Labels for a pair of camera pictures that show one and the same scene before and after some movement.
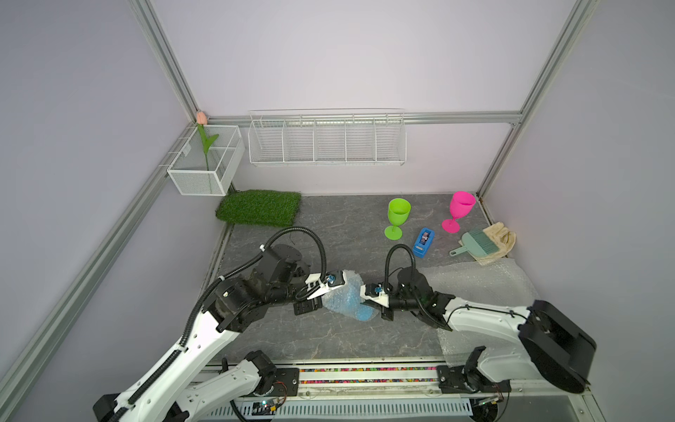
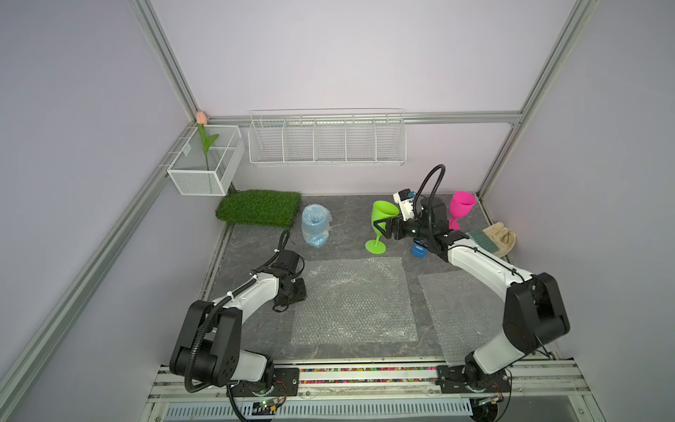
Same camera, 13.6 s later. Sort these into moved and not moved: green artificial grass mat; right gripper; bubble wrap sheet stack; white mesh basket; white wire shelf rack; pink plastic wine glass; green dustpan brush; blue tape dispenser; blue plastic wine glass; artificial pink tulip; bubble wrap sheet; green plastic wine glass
Moved: bubble wrap sheet; green plastic wine glass; right gripper; blue plastic wine glass
Not moved: white wire shelf rack; bubble wrap sheet stack; blue tape dispenser; artificial pink tulip; pink plastic wine glass; white mesh basket; green artificial grass mat; green dustpan brush
